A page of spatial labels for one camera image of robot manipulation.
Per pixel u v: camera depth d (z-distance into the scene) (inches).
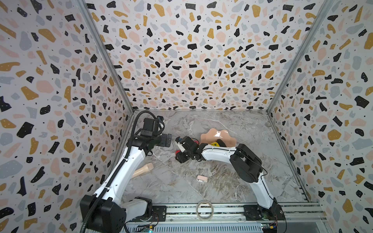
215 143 37.3
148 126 22.9
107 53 34.0
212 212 29.3
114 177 16.7
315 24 30.3
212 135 40.6
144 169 33.7
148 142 21.2
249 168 20.9
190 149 29.4
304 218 29.3
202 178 33.5
